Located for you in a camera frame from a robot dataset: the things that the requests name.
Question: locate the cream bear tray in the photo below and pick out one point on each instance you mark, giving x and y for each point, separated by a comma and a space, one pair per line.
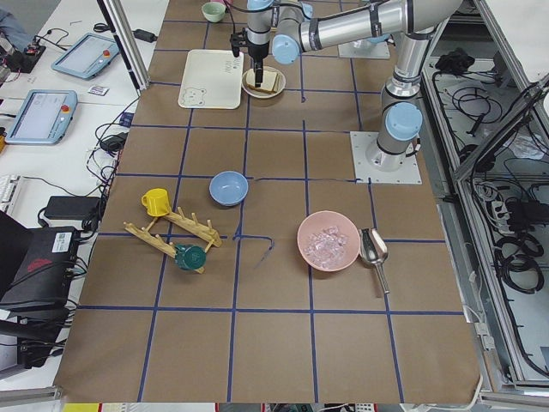
212, 80

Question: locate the cream round plate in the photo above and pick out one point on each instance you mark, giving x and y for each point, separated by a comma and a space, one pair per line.
259, 95

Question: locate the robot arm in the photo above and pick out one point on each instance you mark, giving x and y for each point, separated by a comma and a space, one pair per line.
287, 29
401, 118

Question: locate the dark green mug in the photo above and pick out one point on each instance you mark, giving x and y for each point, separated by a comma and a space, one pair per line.
190, 257

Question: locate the teach pendant tablet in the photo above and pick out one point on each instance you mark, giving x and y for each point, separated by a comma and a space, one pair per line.
87, 57
44, 117

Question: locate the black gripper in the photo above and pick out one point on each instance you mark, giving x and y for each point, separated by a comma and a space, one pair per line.
257, 52

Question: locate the light green bowl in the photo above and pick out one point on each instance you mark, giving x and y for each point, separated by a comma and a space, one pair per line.
214, 11

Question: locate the white keyboard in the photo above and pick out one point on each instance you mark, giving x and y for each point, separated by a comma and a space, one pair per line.
10, 186

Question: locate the bread slice under egg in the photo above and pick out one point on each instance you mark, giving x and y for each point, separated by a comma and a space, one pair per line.
270, 84

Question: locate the near teach pendant tablet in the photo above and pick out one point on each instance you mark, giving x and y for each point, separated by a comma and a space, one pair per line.
44, 117

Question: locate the bread slice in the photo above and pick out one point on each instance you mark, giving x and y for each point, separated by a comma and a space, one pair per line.
250, 78
270, 84

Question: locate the black power adapter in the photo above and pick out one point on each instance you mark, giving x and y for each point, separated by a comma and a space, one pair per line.
71, 208

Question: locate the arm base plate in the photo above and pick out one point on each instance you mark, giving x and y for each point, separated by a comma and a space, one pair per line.
372, 165
364, 49

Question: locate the yellow mug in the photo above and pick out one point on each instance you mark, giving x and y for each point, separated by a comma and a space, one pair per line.
156, 202

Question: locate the black computer box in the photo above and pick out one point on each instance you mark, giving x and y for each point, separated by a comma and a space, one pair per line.
36, 266

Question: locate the blue bowl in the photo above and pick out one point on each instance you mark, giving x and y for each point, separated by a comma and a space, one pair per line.
228, 188

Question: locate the metal scoop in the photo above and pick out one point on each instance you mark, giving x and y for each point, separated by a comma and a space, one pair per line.
374, 252

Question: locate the far teach pendant tablet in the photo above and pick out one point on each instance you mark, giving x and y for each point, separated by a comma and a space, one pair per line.
87, 57

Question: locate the pink bowl with ice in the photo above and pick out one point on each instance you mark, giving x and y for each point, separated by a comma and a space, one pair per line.
328, 241

